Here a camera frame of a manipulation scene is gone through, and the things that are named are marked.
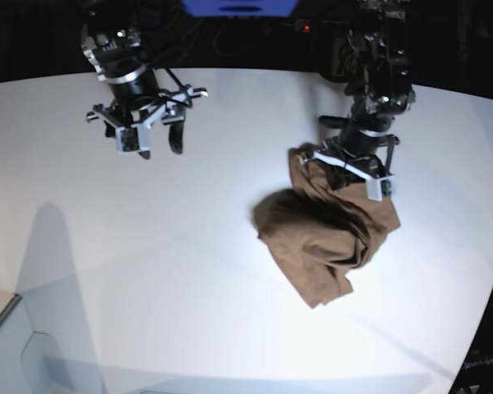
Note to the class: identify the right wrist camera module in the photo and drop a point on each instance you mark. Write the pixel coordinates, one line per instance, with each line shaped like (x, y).
(131, 139)

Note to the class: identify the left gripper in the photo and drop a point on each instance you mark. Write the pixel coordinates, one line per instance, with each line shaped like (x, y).
(367, 167)

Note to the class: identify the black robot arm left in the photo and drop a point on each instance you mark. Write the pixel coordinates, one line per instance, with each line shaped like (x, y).
(364, 45)

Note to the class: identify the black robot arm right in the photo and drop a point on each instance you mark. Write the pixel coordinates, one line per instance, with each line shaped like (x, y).
(111, 42)

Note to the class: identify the blue plastic bin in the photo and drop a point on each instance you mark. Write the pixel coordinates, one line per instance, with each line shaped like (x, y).
(222, 8)

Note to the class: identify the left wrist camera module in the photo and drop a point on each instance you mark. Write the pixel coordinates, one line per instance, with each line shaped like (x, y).
(379, 188)

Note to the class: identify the black power strip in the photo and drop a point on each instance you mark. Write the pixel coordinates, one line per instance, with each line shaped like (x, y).
(312, 26)

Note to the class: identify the brown t-shirt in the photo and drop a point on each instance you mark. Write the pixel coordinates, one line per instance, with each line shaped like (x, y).
(316, 235)

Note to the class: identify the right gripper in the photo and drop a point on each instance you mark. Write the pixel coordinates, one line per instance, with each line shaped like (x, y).
(167, 107)

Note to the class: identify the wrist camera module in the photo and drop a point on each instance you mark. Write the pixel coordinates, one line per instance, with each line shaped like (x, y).
(379, 188)
(131, 139)

